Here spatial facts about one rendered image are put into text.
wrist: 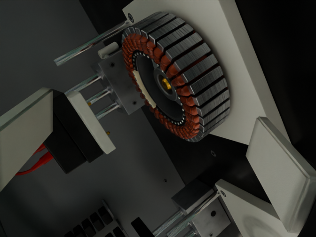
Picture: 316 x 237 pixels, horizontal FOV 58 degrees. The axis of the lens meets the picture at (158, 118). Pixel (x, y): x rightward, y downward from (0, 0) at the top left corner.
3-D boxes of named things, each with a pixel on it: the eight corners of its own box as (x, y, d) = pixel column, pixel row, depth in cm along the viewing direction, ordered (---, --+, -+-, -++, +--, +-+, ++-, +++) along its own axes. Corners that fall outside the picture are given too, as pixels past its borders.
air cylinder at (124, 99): (134, 42, 35) (96, 63, 34) (161, 93, 38) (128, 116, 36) (122, 46, 40) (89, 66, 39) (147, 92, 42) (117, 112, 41)
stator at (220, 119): (193, -10, 19) (147, 16, 18) (255, 130, 22) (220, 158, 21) (136, 23, 29) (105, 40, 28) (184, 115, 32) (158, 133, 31)
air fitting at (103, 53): (118, 39, 36) (98, 51, 35) (123, 47, 36) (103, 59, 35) (116, 40, 37) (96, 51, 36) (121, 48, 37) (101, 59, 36)
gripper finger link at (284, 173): (308, 177, 12) (326, 179, 12) (256, 115, 18) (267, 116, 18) (286, 233, 13) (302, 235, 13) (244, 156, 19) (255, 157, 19)
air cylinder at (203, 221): (212, 187, 43) (185, 211, 42) (232, 223, 45) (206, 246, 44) (195, 177, 48) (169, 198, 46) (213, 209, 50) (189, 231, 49)
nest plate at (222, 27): (212, -59, 17) (196, -50, 16) (293, 146, 21) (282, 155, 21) (130, 4, 30) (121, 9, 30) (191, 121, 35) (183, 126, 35)
